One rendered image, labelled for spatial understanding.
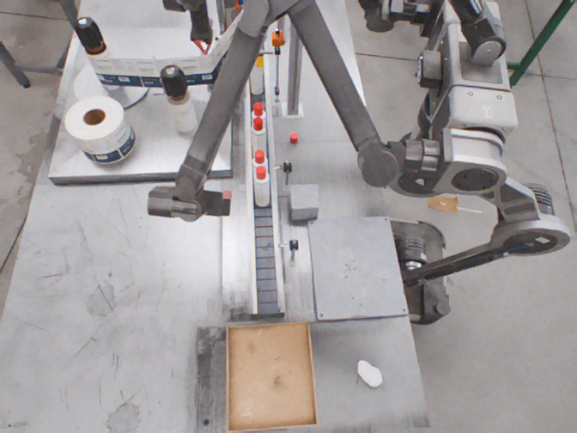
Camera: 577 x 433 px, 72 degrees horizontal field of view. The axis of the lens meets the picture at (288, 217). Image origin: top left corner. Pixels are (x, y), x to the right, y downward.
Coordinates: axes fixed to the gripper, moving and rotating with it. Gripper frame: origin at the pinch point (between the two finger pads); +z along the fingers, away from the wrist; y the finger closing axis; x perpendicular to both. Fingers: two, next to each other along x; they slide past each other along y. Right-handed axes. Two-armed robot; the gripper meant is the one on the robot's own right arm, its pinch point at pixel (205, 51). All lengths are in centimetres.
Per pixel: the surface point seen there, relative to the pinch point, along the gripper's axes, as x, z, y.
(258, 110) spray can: 18.4, 10.4, 16.1
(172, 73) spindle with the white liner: -9.9, 0.4, 10.4
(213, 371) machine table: 6, 40, 96
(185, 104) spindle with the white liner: -7.6, 13.0, 11.4
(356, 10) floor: 89, 107, -194
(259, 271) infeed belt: 20, 33, 66
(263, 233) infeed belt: 20, 32, 52
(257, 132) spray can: 17.9, 14.3, 22.7
